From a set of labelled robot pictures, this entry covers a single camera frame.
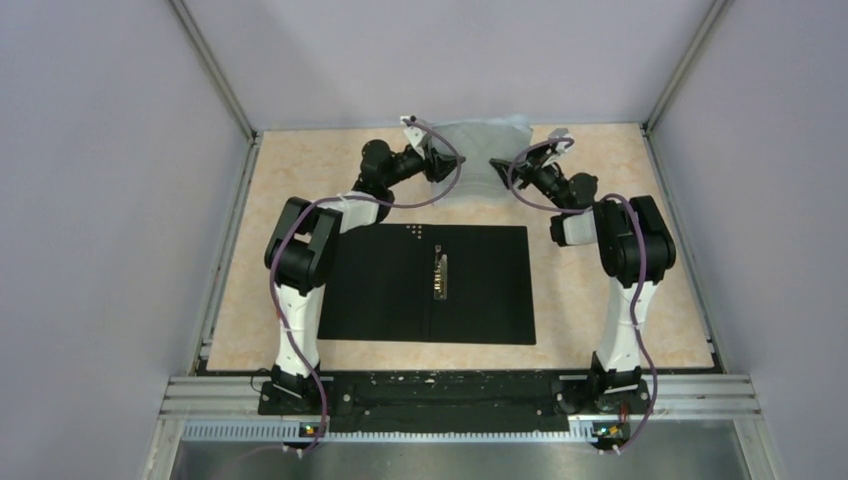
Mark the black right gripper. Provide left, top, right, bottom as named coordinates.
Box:
left=491, top=142, right=570, bottom=213

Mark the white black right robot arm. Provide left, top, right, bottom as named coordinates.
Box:
left=489, top=129, right=677, bottom=412

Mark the printed paper sheet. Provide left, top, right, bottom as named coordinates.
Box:
left=430, top=116, right=533, bottom=208

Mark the aluminium frame rail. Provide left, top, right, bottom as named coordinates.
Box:
left=143, top=370, right=786, bottom=479

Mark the teal black file folder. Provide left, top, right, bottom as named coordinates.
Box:
left=318, top=224, right=536, bottom=345

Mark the right aluminium corner post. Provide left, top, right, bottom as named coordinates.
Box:
left=642, top=0, right=734, bottom=137

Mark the left aluminium corner post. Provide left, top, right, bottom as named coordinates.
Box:
left=165, top=0, right=257, bottom=144

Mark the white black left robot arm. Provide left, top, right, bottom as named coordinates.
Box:
left=264, top=115, right=466, bottom=414

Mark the aluminium corner post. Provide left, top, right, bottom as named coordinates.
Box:
left=165, top=0, right=257, bottom=144
left=642, top=0, right=734, bottom=137

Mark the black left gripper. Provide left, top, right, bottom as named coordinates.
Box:
left=383, top=136, right=465, bottom=188

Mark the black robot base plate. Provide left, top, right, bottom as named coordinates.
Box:
left=258, top=354, right=654, bottom=439

